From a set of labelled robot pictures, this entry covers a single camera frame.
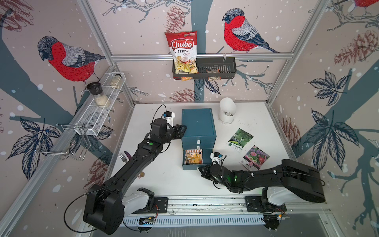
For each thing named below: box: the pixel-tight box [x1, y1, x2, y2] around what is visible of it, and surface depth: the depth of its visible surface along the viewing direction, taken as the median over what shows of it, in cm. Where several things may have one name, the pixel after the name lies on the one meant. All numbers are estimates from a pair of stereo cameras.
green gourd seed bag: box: [227, 128, 254, 153], surface depth 100 cm
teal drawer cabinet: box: [181, 108, 217, 171], surface depth 84 cm
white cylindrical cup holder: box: [218, 96, 237, 124], surface depth 103 cm
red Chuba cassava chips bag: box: [164, 30, 199, 82], surface depth 85 cm
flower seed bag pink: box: [238, 145, 270, 171], surface depth 92 cm
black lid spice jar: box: [86, 81, 111, 109], surface depth 72 cm
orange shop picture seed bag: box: [184, 149, 203, 165], surface depth 92 cm
